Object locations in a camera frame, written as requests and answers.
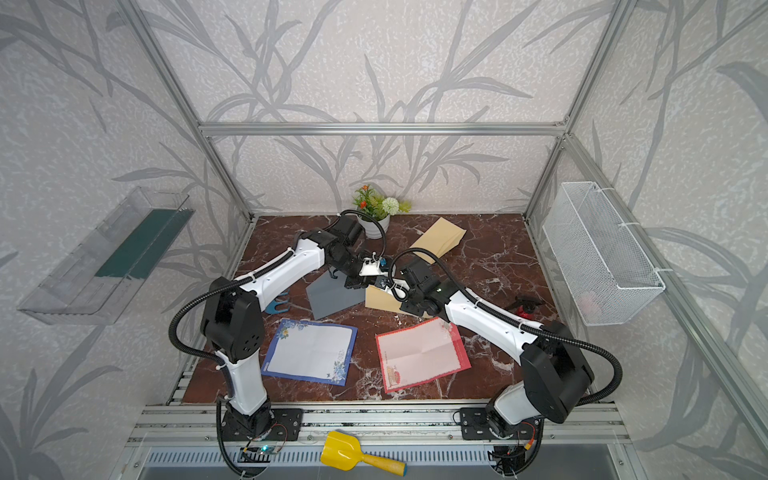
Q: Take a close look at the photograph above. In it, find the cream yellow envelope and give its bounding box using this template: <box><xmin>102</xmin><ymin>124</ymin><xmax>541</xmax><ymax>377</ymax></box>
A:
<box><xmin>411</xmin><ymin>217</ymin><xmax>466</xmax><ymax>258</ymax></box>
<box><xmin>365</xmin><ymin>285</ymin><xmax>416</xmax><ymax>317</ymax></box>

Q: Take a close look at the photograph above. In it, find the red bordered pink letter paper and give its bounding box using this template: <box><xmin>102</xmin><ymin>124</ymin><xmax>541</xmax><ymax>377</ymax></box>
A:
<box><xmin>376</xmin><ymin>318</ymin><xmax>471</xmax><ymax>393</ymax></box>

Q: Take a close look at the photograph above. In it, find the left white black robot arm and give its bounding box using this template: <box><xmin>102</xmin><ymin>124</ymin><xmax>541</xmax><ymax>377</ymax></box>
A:
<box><xmin>168</xmin><ymin>210</ymin><xmax>387</xmax><ymax>430</ymax></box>

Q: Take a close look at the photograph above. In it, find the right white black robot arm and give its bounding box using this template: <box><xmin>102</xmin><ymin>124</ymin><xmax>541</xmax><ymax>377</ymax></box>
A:
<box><xmin>386</xmin><ymin>247</ymin><xmax>624</xmax><ymax>428</ymax></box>

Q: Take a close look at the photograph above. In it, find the grey-blue paper envelope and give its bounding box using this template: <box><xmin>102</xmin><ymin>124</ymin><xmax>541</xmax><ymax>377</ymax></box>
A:
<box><xmin>306</xmin><ymin>272</ymin><xmax>365</xmax><ymax>320</ymax></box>

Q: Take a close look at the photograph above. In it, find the blue floral letter paper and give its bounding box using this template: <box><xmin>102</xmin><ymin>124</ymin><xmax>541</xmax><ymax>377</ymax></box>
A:
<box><xmin>261</xmin><ymin>319</ymin><xmax>358</xmax><ymax>386</ymax></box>

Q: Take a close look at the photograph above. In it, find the white ribbed flower pot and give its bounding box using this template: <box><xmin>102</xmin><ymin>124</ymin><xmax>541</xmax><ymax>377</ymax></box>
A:
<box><xmin>358</xmin><ymin>216</ymin><xmax>391</xmax><ymax>240</ymax></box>

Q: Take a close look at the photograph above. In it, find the artificial flower plant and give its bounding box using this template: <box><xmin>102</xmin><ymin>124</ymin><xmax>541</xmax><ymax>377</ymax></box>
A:
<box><xmin>353</xmin><ymin>185</ymin><xmax>412</xmax><ymax>220</ymax></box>

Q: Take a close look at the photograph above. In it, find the red black small object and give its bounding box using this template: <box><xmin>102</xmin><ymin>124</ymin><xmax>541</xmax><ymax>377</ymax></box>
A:
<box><xmin>510</xmin><ymin>296</ymin><xmax>544</xmax><ymax>320</ymax></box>

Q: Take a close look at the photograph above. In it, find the yellow plastic scoop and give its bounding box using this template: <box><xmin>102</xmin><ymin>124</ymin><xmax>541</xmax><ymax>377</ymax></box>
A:
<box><xmin>321</xmin><ymin>431</ymin><xmax>407</xmax><ymax>477</ymax></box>

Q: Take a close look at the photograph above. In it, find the green circuit board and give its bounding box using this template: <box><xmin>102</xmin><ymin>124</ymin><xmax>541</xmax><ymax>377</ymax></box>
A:
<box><xmin>238</xmin><ymin>444</ymin><xmax>282</xmax><ymax>464</ymax></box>

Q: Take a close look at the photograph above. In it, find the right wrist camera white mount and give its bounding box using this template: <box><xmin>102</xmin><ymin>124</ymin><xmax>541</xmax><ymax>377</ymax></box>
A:
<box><xmin>374</xmin><ymin>276</ymin><xmax>409</xmax><ymax>302</ymax></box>

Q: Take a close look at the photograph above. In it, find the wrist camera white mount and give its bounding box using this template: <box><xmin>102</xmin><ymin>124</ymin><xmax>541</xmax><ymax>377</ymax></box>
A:
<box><xmin>359</xmin><ymin>256</ymin><xmax>389</xmax><ymax>277</ymax></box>
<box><xmin>374</xmin><ymin>276</ymin><xmax>409</xmax><ymax>302</ymax></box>

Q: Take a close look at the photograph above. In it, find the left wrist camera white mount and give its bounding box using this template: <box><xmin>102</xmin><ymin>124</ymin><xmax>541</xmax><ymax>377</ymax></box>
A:
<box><xmin>359</xmin><ymin>256</ymin><xmax>389</xmax><ymax>277</ymax></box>

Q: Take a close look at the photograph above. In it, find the teal handled tool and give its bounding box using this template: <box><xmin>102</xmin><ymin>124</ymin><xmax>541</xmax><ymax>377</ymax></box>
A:
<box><xmin>264</xmin><ymin>291</ymin><xmax>291</xmax><ymax>315</ymax></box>

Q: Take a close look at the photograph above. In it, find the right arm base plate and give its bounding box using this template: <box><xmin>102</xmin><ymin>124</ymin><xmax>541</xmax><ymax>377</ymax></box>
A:
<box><xmin>454</xmin><ymin>407</ymin><xmax>539</xmax><ymax>441</ymax></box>

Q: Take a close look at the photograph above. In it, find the white wire mesh basket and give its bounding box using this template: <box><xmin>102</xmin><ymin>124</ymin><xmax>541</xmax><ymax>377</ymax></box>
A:
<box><xmin>543</xmin><ymin>181</ymin><xmax>666</xmax><ymax>326</ymax></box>

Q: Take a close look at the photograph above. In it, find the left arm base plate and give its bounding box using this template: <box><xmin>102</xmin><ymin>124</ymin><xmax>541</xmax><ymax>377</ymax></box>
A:
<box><xmin>222</xmin><ymin>408</ymin><xmax>304</xmax><ymax>442</ymax></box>

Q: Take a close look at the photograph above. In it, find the clear acrylic wall shelf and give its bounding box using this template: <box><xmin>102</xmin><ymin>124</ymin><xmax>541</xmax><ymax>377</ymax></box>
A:
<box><xmin>17</xmin><ymin>187</ymin><xmax>195</xmax><ymax>325</ymax></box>

